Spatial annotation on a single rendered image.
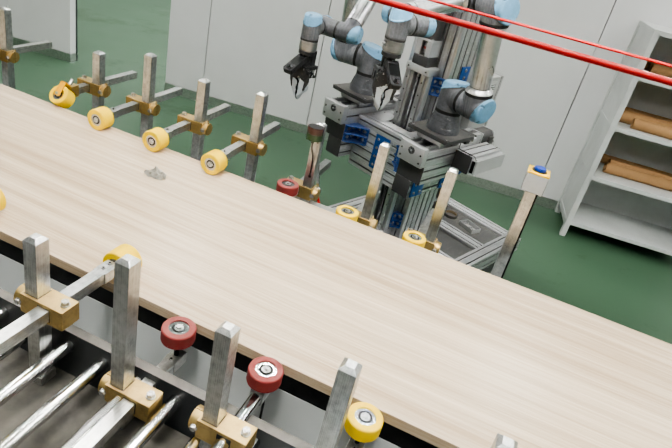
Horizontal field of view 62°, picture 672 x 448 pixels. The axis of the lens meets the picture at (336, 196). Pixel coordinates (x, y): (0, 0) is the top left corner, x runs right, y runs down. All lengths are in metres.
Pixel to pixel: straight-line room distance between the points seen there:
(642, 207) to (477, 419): 3.83
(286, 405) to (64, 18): 4.90
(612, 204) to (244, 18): 3.34
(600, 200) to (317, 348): 3.83
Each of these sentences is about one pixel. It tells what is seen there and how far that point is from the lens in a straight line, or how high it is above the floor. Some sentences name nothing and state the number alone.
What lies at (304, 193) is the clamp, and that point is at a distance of 2.15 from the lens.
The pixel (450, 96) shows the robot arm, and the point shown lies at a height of 1.21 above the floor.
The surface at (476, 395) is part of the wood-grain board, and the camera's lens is 1.44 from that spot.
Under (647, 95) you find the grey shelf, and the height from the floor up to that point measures 1.07.
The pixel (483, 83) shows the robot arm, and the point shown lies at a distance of 2.40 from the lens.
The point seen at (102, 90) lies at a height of 0.96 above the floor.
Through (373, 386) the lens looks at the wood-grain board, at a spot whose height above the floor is 0.90.
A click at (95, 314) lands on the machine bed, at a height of 0.75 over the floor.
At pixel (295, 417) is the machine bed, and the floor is 0.74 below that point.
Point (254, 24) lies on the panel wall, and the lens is 4.92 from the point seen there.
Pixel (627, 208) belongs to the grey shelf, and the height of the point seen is 0.20.
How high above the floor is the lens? 1.84
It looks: 27 degrees down
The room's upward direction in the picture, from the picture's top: 14 degrees clockwise
